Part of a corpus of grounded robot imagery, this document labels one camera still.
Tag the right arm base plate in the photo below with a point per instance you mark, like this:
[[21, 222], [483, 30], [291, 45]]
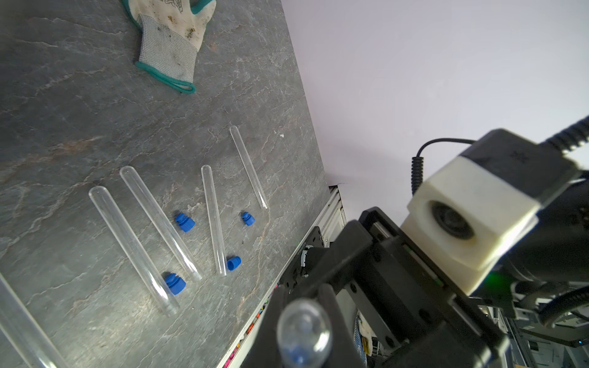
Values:
[[301, 262]]

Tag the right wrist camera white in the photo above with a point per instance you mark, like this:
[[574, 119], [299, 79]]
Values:
[[469, 213]]

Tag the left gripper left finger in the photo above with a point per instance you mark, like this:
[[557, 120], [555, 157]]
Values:
[[264, 352]]

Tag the test tube blue stopper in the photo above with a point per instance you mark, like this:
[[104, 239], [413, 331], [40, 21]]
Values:
[[135, 252], [304, 334], [25, 334], [214, 219]]

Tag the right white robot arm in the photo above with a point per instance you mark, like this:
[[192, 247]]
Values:
[[543, 274]]

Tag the green white work glove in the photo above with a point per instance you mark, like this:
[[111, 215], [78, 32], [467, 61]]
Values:
[[172, 33]]

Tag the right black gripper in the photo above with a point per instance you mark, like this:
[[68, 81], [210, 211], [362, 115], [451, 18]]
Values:
[[420, 316]]

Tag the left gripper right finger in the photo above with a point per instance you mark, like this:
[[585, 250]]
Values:
[[343, 352]]

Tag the clear test tube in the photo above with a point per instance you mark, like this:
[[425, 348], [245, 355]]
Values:
[[161, 222]]

